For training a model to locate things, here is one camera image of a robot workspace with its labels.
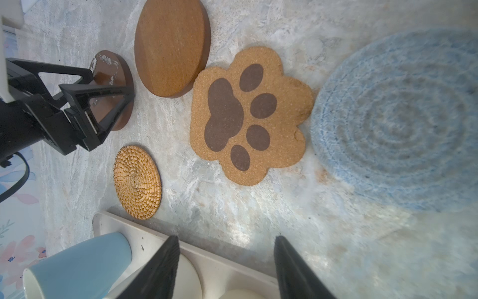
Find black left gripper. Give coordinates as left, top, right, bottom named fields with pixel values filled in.
left=1, top=58, right=134, bottom=161

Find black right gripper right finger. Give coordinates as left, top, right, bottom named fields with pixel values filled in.
left=274, top=235, right=336, bottom=299

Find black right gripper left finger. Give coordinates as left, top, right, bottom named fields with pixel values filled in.
left=118, top=235, right=180, bottom=299

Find dark wooden coaster white marks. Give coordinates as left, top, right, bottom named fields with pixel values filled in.
left=89, top=50, right=135, bottom=131

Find rattan woven round coaster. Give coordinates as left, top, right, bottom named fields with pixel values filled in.
left=113, top=145, right=162, bottom=220

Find plain brown wooden coaster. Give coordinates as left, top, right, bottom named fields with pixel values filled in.
left=134, top=0, right=211, bottom=98

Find cork paw print coaster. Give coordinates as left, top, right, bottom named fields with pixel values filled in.
left=190, top=47, right=314, bottom=186

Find blue woven round coaster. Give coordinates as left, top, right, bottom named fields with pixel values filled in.
left=311, top=28, right=478, bottom=212

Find red mug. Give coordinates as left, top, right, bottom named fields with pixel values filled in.
left=172, top=254, right=203, bottom=299

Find beige serving tray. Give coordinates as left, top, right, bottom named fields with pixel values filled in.
left=93, top=212, right=280, bottom=299

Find light blue mug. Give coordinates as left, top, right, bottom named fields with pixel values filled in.
left=22, top=232, right=132, bottom=299

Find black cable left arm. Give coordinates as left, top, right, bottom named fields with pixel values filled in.
left=0, top=151, right=31, bottom=204

